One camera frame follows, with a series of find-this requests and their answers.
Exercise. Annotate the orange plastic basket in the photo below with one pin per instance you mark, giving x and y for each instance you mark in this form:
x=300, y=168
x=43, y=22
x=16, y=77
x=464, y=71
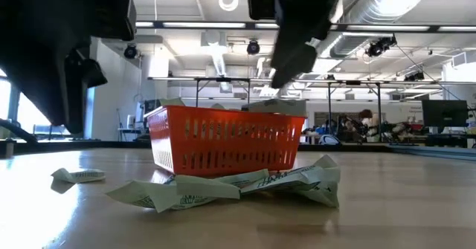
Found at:
x=223, y=145

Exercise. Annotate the black rig frame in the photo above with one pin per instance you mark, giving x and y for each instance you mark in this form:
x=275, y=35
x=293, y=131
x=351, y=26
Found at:
x=353, y=82
x=223, y=79

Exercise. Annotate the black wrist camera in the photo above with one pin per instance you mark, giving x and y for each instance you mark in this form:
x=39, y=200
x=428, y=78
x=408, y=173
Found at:
x=115, y=16
x=262, y=0

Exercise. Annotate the black ceiling spotlight cluster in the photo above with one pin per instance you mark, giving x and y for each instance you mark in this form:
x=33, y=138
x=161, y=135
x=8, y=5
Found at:
x=414, y=76
x=381, y=45

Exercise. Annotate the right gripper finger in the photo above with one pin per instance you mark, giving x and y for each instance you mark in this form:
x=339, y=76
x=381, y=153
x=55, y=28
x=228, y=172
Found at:
x=294, y=59

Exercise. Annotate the black curved strut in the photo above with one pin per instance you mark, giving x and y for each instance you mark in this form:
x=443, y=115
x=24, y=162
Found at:
x=16, y=130

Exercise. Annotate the black computer monitor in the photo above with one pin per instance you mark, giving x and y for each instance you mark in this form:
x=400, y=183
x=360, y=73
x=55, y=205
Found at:
x=445, y=113
x=150, y=104

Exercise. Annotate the black ceiling camera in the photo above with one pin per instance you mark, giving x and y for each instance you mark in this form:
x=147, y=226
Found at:
x=130, y=51
x=253, y=47

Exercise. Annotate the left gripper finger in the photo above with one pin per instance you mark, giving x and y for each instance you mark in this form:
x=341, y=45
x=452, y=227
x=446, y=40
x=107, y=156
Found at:
x=37, y=85
x=76, y=111

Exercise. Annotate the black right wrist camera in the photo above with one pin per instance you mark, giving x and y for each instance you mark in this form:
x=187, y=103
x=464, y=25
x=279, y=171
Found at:
x=262, y=0

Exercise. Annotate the small grey post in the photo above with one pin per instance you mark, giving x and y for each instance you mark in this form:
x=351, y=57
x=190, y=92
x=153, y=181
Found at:
x=7, y=149

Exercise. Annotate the person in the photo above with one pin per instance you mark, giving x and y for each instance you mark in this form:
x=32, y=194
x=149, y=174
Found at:
x=366, y=119

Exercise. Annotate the black background robot arm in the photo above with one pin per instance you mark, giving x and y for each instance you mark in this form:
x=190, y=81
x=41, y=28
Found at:
x=390, y=128

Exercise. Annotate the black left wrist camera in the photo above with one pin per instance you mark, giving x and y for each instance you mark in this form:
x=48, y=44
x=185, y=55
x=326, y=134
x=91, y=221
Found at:
x=115, y=16

